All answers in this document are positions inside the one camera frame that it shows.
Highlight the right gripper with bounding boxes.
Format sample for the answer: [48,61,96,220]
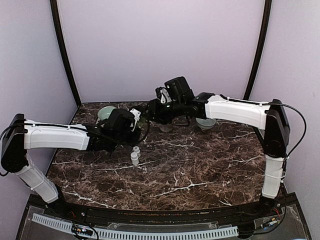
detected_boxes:
[142,97,185,125]

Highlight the white pill bottle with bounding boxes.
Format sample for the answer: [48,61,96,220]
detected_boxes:
[133,146,141,158]
[130,152,139,166]

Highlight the green weekly pill organizer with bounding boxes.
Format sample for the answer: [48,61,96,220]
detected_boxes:
[138,117,146,127]

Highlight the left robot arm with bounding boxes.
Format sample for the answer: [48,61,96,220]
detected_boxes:
[0,108,141,218]

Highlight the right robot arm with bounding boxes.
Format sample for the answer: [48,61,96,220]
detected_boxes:
[146,76,290,217]

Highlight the teal bowl on plate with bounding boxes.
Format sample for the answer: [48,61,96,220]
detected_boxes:
[97,106,116,121]

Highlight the cream ceramic mug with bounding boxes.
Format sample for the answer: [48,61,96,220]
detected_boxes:
[157,123,174,133]

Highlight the teal bowl right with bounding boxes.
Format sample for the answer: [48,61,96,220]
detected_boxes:
[195,118,217,131]

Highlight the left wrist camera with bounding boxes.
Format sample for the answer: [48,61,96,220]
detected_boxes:
[130,108,141,132]

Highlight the white slotted cable duct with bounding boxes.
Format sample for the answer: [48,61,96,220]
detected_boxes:
[31,213,239,240]

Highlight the left black frame post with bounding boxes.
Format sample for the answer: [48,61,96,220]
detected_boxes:
[49,0,82,108]

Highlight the black front rail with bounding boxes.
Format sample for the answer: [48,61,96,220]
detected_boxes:
[48,197,287,225]

